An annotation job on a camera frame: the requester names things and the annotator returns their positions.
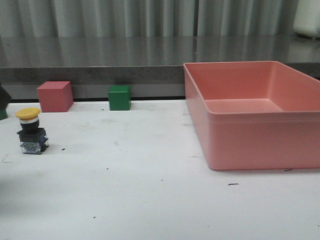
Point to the green cube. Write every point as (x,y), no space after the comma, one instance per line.
(3,113)
(119,97)

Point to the right green cube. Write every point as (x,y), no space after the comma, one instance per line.
(119,97)

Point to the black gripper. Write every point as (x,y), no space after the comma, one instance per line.
(5,98)

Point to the yellow push button switch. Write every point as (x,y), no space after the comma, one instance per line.
(33,139)

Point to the far pink cube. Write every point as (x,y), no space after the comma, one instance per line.
(55,96)

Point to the pink plastic bin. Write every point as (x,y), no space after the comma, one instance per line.
(254,115)

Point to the grey stone counter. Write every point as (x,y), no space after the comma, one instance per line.
(152,66)

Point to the white pleated curtain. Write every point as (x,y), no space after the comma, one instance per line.
(145,18)

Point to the left green cube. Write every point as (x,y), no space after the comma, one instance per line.
(3,113)

